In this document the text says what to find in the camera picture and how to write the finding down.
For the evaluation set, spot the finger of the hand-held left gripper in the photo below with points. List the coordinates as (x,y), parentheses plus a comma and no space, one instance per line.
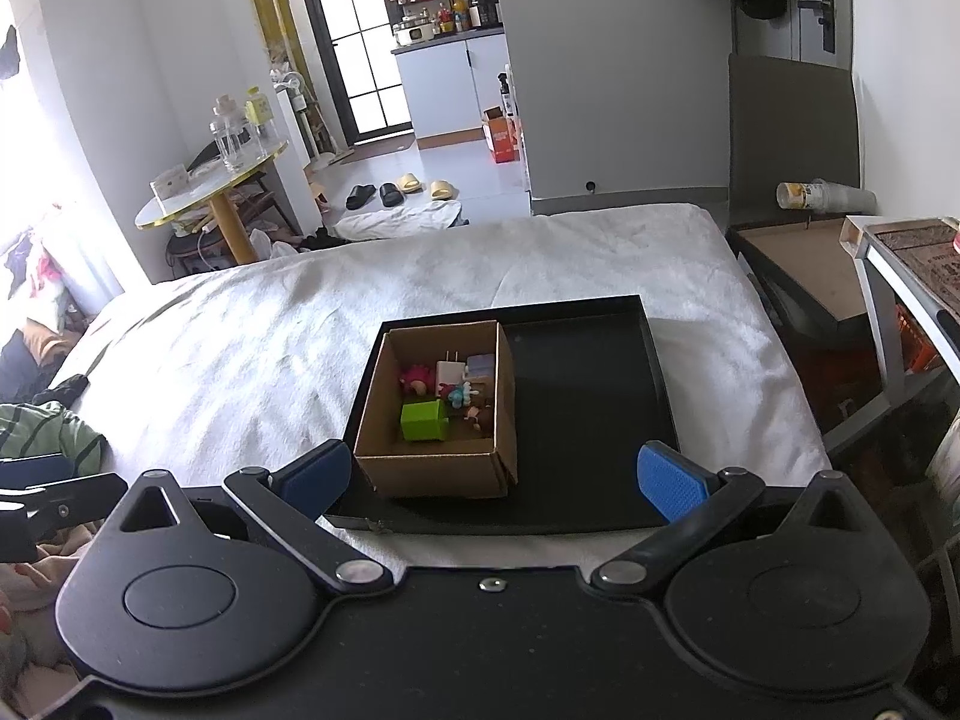
(67,499)
(37,471)

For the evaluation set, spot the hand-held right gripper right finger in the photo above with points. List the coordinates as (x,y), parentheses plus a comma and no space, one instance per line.
(667,484)

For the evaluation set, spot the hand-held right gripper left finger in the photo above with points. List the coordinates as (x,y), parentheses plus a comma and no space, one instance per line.
(315,476)

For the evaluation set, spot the brown cardboard box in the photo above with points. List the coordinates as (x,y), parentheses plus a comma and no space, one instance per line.
(427,476)

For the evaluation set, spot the black tray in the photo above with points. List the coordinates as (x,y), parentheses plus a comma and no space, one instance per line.
(585,405)

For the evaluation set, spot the green toy cup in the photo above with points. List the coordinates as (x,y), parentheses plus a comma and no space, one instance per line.
(421,421)

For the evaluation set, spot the pink toy figure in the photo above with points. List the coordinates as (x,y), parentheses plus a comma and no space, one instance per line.
(414,377)

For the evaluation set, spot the white charger plug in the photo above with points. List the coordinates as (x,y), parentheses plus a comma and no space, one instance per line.
(451,373)

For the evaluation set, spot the brown toy animal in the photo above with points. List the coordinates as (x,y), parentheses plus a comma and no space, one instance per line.
(484,416)

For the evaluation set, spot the purple toy sofa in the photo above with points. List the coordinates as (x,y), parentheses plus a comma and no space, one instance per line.
(481,366)

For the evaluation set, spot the green striped garment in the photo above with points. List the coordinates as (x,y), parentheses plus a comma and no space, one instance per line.
(45,427)

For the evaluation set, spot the black cloth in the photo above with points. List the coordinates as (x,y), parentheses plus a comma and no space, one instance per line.
(64,390)

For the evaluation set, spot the pink fluffy cloth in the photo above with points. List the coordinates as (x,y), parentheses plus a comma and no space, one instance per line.
(22,585)

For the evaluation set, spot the colourful cushion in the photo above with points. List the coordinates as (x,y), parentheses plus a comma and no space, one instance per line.
(37,270)

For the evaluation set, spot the black framed brown board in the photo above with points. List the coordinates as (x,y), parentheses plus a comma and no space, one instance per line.
(802,262)

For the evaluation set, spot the black slipper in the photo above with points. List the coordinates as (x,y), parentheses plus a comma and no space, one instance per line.
(360,196)
(391,193)

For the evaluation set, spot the white side table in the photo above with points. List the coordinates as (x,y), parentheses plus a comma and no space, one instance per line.
(877,292)

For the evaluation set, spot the orange packet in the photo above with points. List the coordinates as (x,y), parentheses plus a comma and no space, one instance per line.
(919,345)

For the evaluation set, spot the round marble table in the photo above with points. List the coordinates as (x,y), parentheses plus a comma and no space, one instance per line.
(202,191)

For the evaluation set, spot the yellow slipper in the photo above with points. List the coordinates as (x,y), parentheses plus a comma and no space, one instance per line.
(442,190)
(409,184)

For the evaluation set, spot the white tissue box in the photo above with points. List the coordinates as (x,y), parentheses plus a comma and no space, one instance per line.
(169,181)

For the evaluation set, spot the stack of paper cups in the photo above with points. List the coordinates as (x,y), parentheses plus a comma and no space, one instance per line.
(825,196)

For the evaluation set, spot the clear glass bottle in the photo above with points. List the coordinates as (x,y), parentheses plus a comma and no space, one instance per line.
(227,139)

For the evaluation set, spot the yellow lid bottle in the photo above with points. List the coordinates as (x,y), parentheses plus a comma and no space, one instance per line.
(257,112)

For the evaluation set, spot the orange cardboard box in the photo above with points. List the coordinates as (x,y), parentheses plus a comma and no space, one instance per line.
(501,139)

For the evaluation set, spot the white standing fan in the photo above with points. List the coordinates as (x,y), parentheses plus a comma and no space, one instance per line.
(289,86)

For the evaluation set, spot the white kitchen cabinet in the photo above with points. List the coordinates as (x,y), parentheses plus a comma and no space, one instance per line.
(442,90)

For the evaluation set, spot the spray bottle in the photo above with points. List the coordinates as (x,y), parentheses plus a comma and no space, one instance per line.
(508,94)

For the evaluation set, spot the black framed glass door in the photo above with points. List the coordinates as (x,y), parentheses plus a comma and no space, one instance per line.
(330,52)

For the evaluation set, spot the white rice cooker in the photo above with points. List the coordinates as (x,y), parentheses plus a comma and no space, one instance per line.
(414,34)

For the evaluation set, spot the yellow curtain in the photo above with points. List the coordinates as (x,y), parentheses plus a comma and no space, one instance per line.
(274,7)

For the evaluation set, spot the black door lock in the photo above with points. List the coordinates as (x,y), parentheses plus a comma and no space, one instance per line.
(825,15)

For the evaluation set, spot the black kitchen appliance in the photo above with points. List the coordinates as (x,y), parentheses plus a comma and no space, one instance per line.
(486,11)

